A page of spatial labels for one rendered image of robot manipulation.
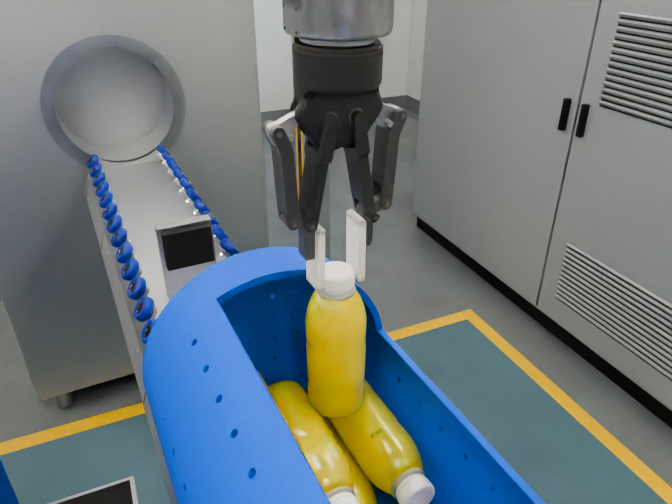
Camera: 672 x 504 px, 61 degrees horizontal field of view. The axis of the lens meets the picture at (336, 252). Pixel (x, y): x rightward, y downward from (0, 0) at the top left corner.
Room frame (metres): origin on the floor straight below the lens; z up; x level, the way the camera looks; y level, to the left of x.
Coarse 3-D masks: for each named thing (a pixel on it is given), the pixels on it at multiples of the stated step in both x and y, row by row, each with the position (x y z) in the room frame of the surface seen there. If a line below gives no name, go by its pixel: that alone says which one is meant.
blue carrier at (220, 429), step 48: (192, 288) 0.51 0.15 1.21; (240, 288) 0.49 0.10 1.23; (288, 288) 0.57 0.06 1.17; (192, 336) 0.44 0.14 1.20; (240, 336) 0.54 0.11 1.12; (288, 336) 0.57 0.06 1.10; (384, 336) 0.55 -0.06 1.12; (144, 384) 0.48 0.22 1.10; (192, 384) 0.39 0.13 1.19; (240, 384) 0.36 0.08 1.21; (384, 384) 0.54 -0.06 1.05; (432, 384) 0.47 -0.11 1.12; (192, 432) 0.35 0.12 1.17; (240, 432) 0.32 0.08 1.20; (288, 432) 0.30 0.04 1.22; (432, 432) 0.45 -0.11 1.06; (192, 480) 0.31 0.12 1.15; (240, 480) 0.28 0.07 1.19; (288, 480) 0.27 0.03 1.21; (432, 480) 0.42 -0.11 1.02; (480, 480) 0.38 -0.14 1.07
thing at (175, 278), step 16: (160, 224) 0.92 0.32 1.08; (176, 224) 0.92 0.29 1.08; (192, 224) 0.93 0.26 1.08; (208, 224) 0.93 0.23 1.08; (160, 240) 0.90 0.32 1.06; (176, 240) 0.90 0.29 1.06; (192, 240) 0.91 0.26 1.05; (208, 240) 0.92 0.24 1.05; (160, 256) 0.91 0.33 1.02; (176, 256) 0.90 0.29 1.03; (192, 256) 0.91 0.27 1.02; (208, 256) 0.92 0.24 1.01; (176, 272) 0.91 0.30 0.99; (192, 272) 0.92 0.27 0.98; (176, 288) 0.91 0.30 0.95
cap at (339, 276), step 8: (328, 264) 0.50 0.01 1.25; (336, 264) 0.51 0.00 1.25; (344, 264) 0.50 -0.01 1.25; (328, 272) 0.49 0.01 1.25; (336, 272) 0.49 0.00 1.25; (344, 272) 0.49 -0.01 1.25; (352, 272) 0.49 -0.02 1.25; (328, 280) 0.48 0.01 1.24; (336, 280) 0.47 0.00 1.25; (344, 280) 0.48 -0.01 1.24; (352, 280) 0.48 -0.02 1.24; (328, 288) 0.48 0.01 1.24; (336, 288) 0.47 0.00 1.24; (344, 288) 0.48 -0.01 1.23; (352, 288) 0.49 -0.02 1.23
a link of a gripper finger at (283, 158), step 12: (264, 132) 0.47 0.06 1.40; (276, 132) 0.45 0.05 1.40; (276, 144) 0.45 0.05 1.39; (288, 144) 0.46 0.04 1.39; (276, 156) 0.47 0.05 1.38; (288, 156) 0.46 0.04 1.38; (276, 168) 0.47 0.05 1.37; (288, 168) 0.46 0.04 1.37; (276, 180) 0.47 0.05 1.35; (288, 180) 0.46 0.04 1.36; (276, 192) 0.48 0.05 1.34; (288, 192) 0.46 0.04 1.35; (288, 204) 0.46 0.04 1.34; (288, 216) 0.46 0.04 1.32
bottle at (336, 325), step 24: (312, 312) 0.48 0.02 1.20; (336, 312) 0.47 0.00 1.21; (360, 312) 0.48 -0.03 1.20; (312, 336) 0.47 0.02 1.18; (336, 336) 0.46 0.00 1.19; (360, 336) 0.47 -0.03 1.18; (312, 360) 0.47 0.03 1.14; (336, 360) 0.46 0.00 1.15; (360, 360) 0.47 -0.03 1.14; (312, 384) 0.47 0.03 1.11; (336, 384) 0.46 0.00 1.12; (360, 384) 0.48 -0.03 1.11; (336, 408) 0.46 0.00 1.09
